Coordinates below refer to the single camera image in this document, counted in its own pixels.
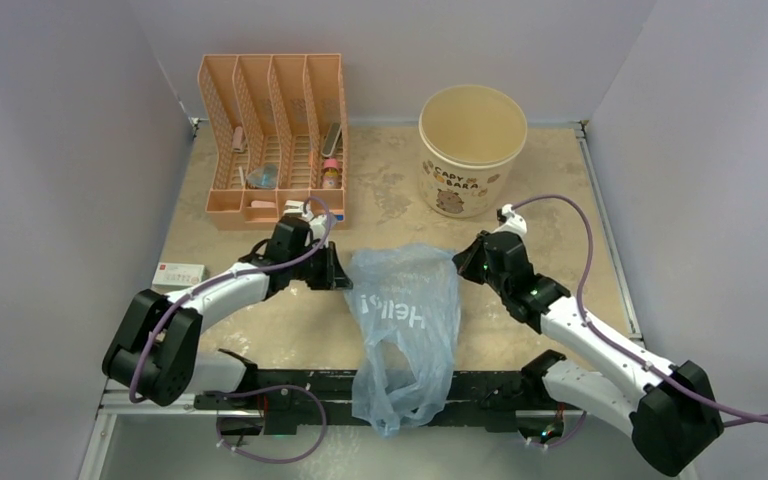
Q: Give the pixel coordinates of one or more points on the grey pen case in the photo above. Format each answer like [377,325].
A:
[331,140]

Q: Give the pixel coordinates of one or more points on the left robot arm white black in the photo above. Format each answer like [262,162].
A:
[154,352]

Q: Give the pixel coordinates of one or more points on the blue plastic trash bag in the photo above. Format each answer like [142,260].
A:
[407,304]

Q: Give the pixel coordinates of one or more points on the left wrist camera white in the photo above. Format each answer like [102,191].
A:
[320,224]

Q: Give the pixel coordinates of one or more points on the pink eraser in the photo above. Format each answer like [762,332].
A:
[262,204]

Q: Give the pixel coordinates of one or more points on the beige capybara trash bin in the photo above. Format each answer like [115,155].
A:
[472,136]

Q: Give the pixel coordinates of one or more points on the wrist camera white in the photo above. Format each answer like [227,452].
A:
[510,221]
[320,224]

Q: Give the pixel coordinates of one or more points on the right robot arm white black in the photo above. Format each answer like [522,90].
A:
[664,408]

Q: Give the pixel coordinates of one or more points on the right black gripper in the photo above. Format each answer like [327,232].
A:
[465,262]

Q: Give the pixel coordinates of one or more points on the white stapler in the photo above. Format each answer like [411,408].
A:
[294,208]

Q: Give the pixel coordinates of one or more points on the pink plastic file organizer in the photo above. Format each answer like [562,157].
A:
[285,104]

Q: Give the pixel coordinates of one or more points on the white red small box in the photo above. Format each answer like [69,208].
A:
[178,275]

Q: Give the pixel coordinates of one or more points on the pink cartoon bottle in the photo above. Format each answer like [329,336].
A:
[331,177]

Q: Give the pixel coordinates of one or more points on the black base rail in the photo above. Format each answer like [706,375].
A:
[497,401]

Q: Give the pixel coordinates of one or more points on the aluminium frame rail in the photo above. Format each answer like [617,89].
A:
[114,404]

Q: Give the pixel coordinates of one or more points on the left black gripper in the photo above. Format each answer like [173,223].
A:
[332,275]

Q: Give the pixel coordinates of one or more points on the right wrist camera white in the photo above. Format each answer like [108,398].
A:
[510,221]

